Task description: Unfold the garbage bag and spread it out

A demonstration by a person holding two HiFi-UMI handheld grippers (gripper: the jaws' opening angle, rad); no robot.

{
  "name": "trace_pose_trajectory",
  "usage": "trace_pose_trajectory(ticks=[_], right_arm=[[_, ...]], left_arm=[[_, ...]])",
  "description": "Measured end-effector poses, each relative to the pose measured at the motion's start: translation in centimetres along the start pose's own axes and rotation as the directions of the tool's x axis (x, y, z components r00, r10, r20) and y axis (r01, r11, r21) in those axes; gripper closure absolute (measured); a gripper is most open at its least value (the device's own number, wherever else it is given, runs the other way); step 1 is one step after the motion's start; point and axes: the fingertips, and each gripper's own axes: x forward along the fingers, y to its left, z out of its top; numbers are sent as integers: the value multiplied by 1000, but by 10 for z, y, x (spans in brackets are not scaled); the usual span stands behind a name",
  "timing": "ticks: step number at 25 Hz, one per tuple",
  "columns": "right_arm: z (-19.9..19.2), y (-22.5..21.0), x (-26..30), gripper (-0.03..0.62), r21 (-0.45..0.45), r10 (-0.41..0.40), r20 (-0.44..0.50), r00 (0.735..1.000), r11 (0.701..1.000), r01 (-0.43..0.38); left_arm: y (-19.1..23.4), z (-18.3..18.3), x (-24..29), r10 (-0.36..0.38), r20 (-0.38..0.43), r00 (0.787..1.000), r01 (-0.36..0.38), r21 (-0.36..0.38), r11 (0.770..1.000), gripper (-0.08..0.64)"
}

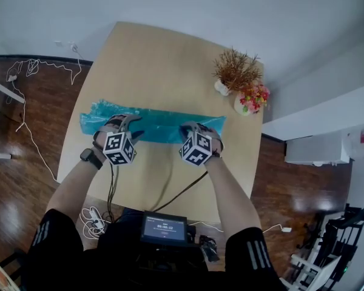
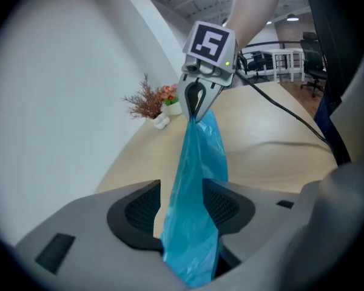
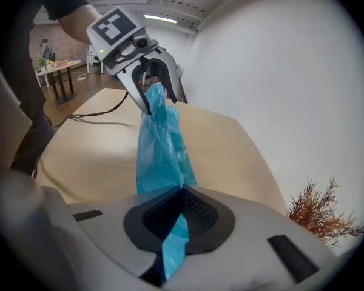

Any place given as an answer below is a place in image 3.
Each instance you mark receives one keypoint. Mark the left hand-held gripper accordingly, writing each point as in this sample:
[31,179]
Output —
[115,32]

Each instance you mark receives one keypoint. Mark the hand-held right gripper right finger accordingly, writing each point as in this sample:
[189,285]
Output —
[248,253]

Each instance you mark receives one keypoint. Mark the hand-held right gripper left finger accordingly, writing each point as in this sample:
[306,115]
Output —
[115,223]

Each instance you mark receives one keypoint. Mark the teal plastic bag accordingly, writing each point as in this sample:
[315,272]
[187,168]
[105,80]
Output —
[157,150]

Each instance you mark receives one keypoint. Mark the person's left forearm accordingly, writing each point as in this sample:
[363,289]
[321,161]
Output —
[79,23]

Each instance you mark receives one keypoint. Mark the white chair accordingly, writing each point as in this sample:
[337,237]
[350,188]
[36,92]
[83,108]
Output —
[95,59]

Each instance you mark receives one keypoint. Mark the ceiling tube light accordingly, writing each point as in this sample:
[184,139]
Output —
[160,18]

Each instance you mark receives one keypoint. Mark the brown dried plant white vase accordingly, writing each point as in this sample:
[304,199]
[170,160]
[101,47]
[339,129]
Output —
[315,211]

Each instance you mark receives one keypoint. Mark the long table with black legs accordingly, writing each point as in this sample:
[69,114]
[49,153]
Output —
[65,64]

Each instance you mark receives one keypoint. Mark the person's black shirt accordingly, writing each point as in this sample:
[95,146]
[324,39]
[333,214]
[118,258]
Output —
[27,86]

